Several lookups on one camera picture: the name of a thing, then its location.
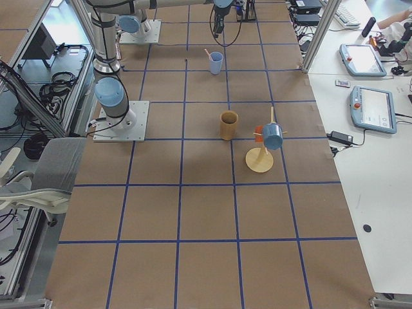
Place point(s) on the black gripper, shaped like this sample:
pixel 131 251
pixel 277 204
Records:
pixel 217 18

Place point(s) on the light blue cup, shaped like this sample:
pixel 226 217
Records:
pixel 215 62

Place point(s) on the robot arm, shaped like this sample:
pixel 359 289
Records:
pixel 105 15
pixel 131 24

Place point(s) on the bamboo cup holder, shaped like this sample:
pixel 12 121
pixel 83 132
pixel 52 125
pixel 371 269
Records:
pixel 228 124

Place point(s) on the black mug rack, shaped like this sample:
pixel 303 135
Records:
pixel 249 11

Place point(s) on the orange mug on tree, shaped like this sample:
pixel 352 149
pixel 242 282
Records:
pixel 258 134

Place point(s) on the blue mug on tree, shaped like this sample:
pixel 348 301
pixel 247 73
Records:
pixel 272 136

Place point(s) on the wooden mug tree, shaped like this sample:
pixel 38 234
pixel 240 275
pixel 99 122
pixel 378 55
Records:
pixel 259 159

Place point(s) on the teach pendant far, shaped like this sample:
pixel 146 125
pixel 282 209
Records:
pixel 360 60

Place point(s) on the teach pendant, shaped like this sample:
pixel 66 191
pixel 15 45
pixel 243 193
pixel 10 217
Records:
pixel 373 109
pixel 360 60

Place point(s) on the black power adapter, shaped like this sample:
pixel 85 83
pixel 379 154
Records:
pixel 340 138

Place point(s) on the teach pendant near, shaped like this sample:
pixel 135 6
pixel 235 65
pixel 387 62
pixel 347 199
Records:
pixel 373 109

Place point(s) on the grey office chair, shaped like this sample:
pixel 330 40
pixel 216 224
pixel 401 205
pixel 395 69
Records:
pixel 49 187

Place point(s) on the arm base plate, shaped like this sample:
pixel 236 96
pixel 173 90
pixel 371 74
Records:
pixel 151 38
pixel 131 128

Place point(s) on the aluminium frame post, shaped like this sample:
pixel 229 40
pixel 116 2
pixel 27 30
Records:
pixel 323 26

